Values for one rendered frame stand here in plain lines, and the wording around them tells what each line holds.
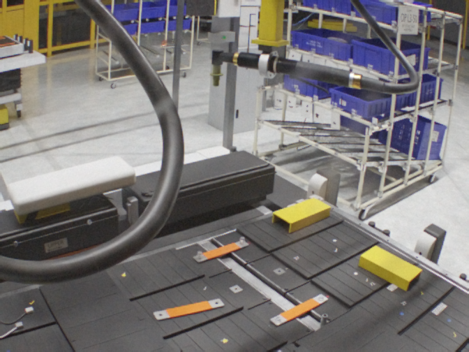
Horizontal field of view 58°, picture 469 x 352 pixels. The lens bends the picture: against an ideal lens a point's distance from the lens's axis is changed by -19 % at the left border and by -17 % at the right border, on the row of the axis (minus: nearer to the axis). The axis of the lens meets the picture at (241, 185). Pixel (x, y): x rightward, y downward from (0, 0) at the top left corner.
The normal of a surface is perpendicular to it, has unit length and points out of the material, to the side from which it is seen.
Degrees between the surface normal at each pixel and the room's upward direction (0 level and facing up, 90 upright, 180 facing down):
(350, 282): 0
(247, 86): 90
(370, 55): 94
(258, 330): 0
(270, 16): 90
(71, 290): 0
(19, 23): 90
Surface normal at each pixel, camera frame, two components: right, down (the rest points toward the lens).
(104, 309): 0.06, -0.90
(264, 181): 0.61, 0.37
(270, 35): -0.44, 0.36
